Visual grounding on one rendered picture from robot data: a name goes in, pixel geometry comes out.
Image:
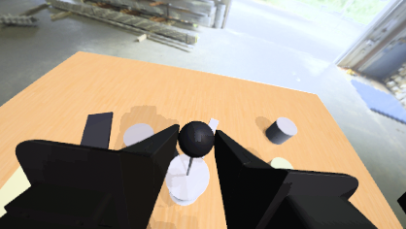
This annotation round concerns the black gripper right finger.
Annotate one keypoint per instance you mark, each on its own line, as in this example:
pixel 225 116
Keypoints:
pixel 252 190

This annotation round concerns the clear glass cylinder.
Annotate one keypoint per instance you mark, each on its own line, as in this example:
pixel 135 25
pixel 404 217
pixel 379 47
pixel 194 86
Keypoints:
pixel 279 162

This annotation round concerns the grey cylinder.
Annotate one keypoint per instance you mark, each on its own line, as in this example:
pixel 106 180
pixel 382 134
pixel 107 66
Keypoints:
pixel 137 133
pixel 280 131

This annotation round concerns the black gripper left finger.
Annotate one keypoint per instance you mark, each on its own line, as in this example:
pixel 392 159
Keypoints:
pixel 133 175

